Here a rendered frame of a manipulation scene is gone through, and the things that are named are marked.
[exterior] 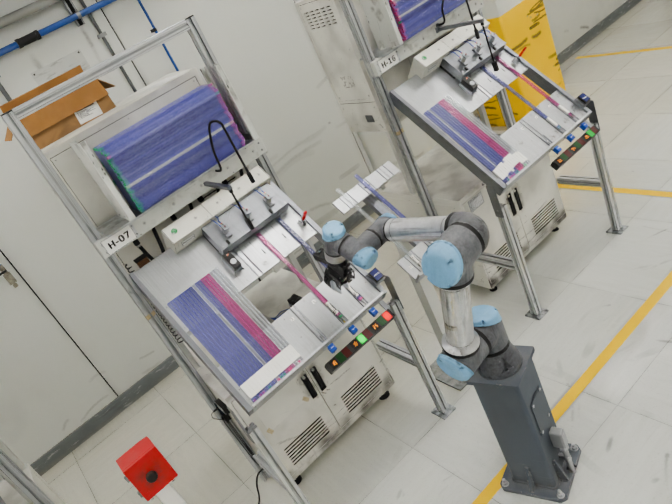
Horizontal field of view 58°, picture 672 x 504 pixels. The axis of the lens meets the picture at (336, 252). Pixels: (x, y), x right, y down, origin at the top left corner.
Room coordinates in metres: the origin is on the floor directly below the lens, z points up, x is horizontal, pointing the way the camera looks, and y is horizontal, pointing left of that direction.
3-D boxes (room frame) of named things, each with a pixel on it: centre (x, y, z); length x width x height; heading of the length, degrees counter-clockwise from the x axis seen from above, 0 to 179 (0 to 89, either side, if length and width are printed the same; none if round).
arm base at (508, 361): (1.57, -0.32, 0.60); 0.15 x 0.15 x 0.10
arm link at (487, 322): (1.57, -0.32, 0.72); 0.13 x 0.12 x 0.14; 123
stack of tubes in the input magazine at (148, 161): (2.37, 0.38, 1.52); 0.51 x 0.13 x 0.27; 116
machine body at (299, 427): (2.46, 0.48, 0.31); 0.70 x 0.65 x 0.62; 116
